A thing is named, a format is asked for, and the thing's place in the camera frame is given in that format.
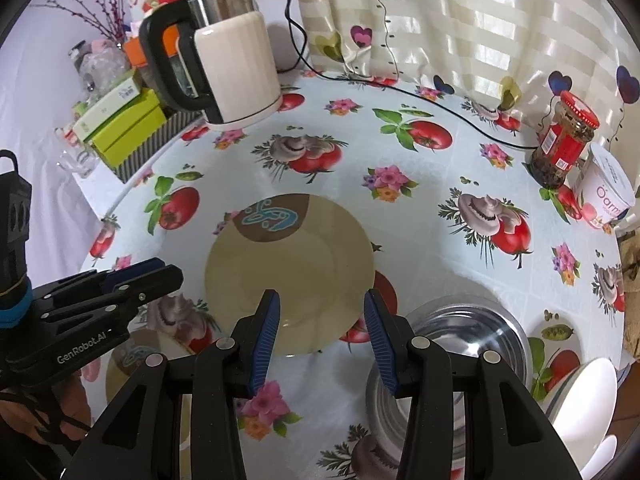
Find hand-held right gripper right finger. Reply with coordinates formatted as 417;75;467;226
363;289;583;480

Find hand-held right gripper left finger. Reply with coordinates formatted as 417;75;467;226
60;289;282;480

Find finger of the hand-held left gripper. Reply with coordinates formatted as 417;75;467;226
32;258;167;301
35;265;184;333

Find beige plate with brown patch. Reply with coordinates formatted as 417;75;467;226
204;193;376;357
104;329;201;461

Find stainless steel bowl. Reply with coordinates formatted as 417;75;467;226
365;296;532;453

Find striped rim bowl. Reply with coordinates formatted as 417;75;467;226
539;366;576;413

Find white bowl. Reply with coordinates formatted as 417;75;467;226
542;357;617;456
580;435;618;480

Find person's left hand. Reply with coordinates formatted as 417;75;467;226
0;367;93;443

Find vegetable print tablecloth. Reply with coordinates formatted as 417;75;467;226
75;67;631;480

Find striped storage box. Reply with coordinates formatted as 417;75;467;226
107;107;202;184

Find clear glass cup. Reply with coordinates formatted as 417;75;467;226
55;127;99;179

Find white and green box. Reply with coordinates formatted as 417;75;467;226
74;67;151;142

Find orange container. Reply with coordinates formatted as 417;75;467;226
122;25;181;68

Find cream electric kettle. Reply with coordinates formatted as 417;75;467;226
139;0;284;130

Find burlap bag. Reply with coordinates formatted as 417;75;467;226
617;230;640;361

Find decorative blossom branches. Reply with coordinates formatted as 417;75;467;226
30;0;132;47

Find glass jar with red lid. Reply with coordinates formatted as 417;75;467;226
529;91;600;190

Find white yogurt tub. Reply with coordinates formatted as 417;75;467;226
572;143;635;226

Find cream striped heart curtain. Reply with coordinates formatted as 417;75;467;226
290;0;640;161

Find black power cable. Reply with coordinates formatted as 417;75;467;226
284;0;538;151

